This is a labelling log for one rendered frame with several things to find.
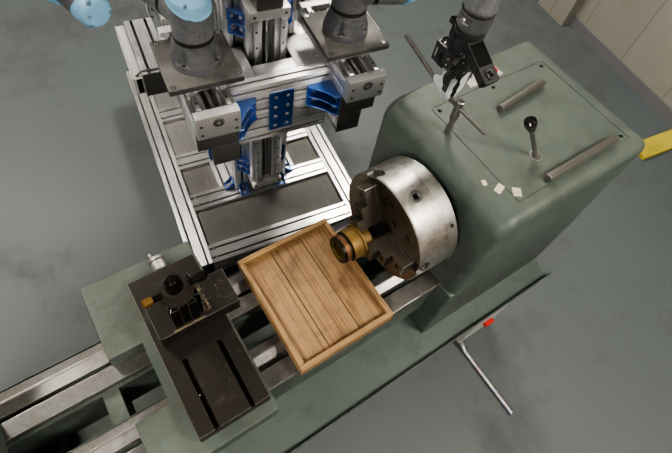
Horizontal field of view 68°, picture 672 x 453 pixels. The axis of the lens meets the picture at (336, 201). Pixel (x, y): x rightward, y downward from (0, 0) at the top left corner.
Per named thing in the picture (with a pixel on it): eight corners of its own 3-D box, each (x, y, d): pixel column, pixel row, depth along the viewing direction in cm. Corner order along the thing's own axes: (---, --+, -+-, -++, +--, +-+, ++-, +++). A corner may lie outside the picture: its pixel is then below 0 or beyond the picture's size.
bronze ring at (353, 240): (359, 213, 130) (329, 228, 126) (379, 240, 126) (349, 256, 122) (353, 231, 137) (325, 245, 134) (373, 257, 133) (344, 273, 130)
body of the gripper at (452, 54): (452, 51, 123) (469, 8, 113) (475, 73, 120) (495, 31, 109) (429, 60, 120) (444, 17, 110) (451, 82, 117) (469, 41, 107)
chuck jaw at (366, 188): (383, 209, 135) (375, 170, 130) (394, 215, 131) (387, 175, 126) (350, 227, 131) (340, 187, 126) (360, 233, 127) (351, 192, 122)
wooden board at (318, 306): (323, 224, 157) (325, 217, 154) (391, 319, 142) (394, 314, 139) (237, 267, 145) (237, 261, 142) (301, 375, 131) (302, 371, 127)
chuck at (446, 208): (371, 186, 156) (405, 134, 128) (427, 272, 148) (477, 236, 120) (362, 191, 155) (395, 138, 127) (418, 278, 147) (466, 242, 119)
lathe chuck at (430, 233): (362, 191, 155) (395, 138, 127) (418, 278, 147) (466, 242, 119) (338, 202, 151) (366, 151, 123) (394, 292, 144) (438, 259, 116)
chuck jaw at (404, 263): (399, 225, 131) (428, 259, 126) (396, 235, 135) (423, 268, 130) (365, 243, 127) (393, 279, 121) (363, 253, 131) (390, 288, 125)
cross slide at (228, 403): (194, 260, 138) (192, 253, 135) (270, 399, 121) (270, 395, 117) (129, 291, 131) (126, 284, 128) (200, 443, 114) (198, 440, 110)
